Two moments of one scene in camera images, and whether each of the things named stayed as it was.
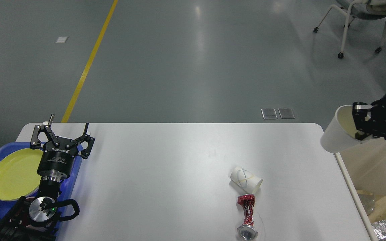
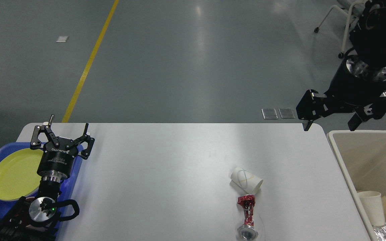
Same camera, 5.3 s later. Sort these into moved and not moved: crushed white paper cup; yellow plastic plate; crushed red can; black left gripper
Moved: crushed white paper cup
Not moved: black left gripper; yellow plastic plate; crushed red can
